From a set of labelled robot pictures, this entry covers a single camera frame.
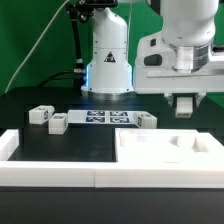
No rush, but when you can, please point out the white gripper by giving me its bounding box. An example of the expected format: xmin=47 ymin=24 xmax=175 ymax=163
xmin=134 ymin=35 xmax=224 ymax=108

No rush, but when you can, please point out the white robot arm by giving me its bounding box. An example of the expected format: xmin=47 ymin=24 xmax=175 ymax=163
xmin=77 ymin=0 xmax=224 ymax=100

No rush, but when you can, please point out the white U-shaped fence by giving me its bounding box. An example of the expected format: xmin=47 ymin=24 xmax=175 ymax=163
xmin=0 ymin=129 xmax=224 ymax=188

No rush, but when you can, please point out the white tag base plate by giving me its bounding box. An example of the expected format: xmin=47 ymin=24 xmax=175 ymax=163
xmin=68 ymin=110 xmax=141 ymax=124

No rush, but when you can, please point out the black cable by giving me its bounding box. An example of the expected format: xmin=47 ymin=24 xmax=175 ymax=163
xmin=38 ymin=69 xmax=88 ymax=89

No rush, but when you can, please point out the grey cable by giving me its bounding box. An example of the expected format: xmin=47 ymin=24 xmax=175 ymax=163
xmin=3 ymin=0 xmax=72 ymax=96

